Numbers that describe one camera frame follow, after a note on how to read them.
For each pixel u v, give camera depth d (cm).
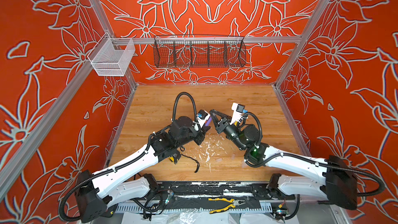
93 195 38
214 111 65
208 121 66
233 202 70
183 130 50
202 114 58
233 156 83
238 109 60
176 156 81
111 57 93
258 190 74
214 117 65
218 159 83
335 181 40
